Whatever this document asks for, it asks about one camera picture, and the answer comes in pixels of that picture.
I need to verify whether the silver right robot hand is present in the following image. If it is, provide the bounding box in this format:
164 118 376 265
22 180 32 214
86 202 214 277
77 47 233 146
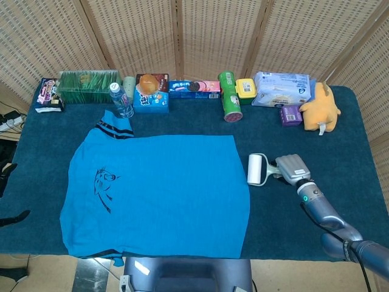
270 154 312 186

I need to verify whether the pale green lint roller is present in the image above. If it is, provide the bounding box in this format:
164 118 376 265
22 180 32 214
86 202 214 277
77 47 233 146
247 153 283 186

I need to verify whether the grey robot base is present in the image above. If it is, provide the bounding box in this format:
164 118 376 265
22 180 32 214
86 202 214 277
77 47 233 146
120 257 255 292

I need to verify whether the small purple box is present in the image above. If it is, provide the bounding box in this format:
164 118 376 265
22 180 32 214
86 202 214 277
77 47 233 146
279 105 303 128

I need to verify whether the dark blue table cover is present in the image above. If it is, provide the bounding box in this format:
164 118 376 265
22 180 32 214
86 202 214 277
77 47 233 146
0 83 377 262

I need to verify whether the yellow plush toy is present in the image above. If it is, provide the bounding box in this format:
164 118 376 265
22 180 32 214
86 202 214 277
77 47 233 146
299 81 342 136

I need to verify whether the white tissue pack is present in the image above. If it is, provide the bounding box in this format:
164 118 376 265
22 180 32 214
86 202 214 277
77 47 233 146
251 71 317 110

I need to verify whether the green container with yellow lid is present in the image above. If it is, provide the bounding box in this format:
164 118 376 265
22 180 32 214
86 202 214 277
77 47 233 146
235 78 258 106

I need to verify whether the green chip can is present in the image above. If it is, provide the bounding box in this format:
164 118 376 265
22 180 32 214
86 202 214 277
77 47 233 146
217 71 244 123

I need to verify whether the blue pink cookie box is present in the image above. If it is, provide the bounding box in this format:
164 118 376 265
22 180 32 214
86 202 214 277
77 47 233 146
168 80 221 100

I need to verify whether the blue t-shirt with cat print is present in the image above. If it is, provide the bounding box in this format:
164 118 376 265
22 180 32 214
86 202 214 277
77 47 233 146
59 109 252 268

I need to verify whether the blue snack box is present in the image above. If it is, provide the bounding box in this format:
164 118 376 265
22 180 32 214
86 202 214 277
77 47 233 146
133 73 170 114

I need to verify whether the wicker folding screen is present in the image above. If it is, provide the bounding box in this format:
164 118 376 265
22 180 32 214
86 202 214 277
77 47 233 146
0 0 389 195

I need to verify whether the orange jelly cup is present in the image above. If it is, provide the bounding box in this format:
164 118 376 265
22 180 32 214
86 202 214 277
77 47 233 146
139 74 159 95

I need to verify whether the pale green cup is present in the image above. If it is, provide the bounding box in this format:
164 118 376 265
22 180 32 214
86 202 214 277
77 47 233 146
122 75 136 99

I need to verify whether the clear plastic water bottle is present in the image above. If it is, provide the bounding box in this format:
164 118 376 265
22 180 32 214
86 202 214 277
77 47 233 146
109 82 135 119

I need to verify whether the green grass-print box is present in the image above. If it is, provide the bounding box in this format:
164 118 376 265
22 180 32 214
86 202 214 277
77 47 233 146
57 70 122 105

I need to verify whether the dark purple snack packet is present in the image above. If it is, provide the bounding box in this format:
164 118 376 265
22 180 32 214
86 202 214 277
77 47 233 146
35 77 66 114

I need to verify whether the white power strip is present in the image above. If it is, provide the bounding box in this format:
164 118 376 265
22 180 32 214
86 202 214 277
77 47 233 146
0 117 24 132

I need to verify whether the black velcro strap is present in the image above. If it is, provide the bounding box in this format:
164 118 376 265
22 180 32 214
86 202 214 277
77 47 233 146
342 240 358 262

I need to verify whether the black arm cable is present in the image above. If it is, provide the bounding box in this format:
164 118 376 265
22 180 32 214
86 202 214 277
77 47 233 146
300 203 373 292

